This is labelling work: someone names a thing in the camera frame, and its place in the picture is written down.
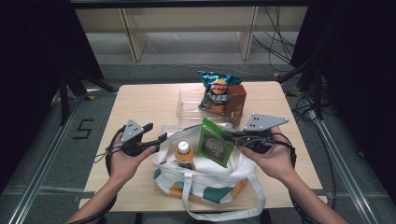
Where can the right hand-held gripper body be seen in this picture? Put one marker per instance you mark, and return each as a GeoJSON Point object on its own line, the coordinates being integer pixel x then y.
{"type": "Point", "coordinates": [261, 121]}

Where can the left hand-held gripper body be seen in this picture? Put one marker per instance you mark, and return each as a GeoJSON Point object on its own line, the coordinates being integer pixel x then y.
{"type": "Point", "coordinates": [132, 132]}

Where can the green seaweed snack packet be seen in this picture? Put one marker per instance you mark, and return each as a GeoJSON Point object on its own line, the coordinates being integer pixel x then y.
{"type": "Point", "coordinates": [213, 146]}

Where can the orange juice bottle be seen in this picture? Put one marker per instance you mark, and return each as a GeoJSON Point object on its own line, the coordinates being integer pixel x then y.
{"type": "Point", "coordinates": [184, 155]}

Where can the brown carton box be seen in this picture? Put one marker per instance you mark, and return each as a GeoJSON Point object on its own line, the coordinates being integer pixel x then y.
{"type": "Point", "coordinates": [236, 99]}

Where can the clear plastic tray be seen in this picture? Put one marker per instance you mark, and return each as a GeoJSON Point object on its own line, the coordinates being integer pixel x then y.
{"type": "Point", "coordinates": [188, 105]}

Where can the blue potato chips bag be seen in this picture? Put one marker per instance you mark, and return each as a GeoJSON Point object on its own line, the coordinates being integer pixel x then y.
{"type": "Point", "coordinates": [218, 90]}

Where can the white tote bag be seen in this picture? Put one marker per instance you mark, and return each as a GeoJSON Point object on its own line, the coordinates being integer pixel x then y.
{"type": "Point", "coordinates": [211, 179]}

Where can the person's left hand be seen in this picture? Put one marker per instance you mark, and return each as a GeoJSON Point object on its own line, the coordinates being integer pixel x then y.
{"type": "Point", "coordinates": [127, 168]}

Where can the person's right hand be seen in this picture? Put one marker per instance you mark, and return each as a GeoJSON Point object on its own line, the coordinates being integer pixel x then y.
{"type": "Point", "coordinates": [277, 163]}

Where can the black metal stand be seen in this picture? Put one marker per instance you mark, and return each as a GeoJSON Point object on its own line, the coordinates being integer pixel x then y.
{"type": "Point", "coordinates": [317, 90]}
{"type": "Point", "coordinates": [63, 96]}

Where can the black curtain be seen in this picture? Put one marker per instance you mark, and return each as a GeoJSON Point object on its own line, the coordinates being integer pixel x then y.
{"type": "Point", "coordinates": [28, 77]}
{"type": "Point", "coordinates": [361, 77]}

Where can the beige wooden desk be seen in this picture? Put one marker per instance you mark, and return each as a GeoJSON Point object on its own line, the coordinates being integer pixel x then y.
{"type": "Point", "coordinates": [186, 18]}

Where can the aluminium floor rail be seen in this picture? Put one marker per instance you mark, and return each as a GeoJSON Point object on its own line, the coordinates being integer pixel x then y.
{"type": "Point", "coordinates": [40, 174]}
{"type": "Point", "coordinates": [351, 183]}

